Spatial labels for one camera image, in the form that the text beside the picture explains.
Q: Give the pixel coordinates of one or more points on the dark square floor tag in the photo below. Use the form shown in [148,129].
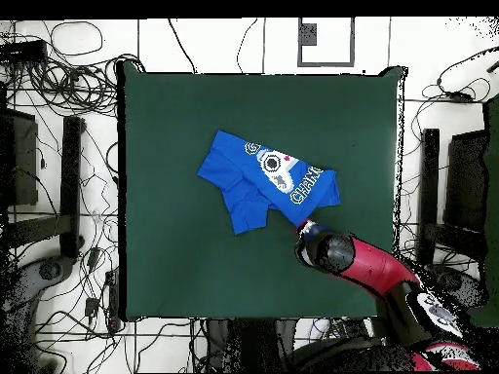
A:
[308,34]

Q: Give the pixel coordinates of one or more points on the gray office chair base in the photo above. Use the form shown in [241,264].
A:
[50,269]
[460,286]

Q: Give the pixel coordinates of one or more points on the black box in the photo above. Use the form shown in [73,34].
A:
[19,156]
[466,179]

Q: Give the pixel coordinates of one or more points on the black stand frame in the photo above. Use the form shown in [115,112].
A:
[71,175]
[429,175]

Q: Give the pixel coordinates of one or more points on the dark green table cloth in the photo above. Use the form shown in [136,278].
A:
[195,272]

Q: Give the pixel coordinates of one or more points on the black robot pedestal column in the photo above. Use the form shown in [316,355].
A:
[249,343]

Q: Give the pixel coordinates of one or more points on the black power strip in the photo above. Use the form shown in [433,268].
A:
[23,50]
[113,300]

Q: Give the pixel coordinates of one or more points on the black power adapter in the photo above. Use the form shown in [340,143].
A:
[91,306]
[94,257]

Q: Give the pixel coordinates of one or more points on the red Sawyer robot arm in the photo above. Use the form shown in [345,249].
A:
[374,269]

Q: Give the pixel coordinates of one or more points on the blue printed t-shirt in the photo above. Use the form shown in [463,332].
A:
[234,175]

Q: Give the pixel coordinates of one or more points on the green cloth on side table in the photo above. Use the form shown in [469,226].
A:
[492,194]

